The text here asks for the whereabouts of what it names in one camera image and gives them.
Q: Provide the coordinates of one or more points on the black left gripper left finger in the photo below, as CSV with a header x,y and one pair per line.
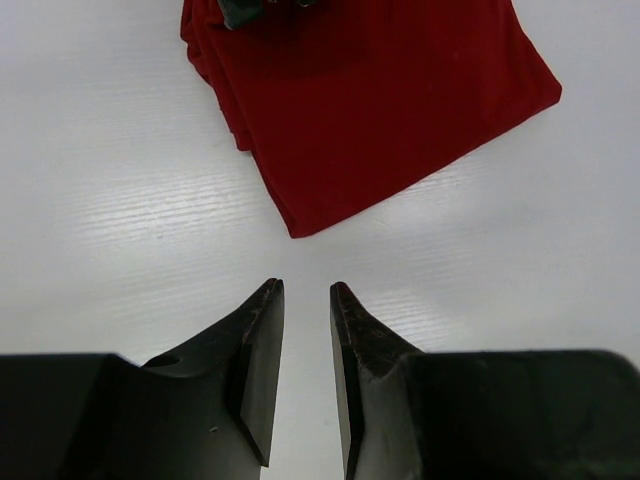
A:
x,y
202,410

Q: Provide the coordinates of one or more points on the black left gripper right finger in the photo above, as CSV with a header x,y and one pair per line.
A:
x,y
538,414

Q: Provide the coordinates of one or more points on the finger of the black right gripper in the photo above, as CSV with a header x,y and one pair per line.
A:
x,y
237,14

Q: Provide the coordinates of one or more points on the dark red t shirt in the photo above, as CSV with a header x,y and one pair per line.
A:
x,y
356,101

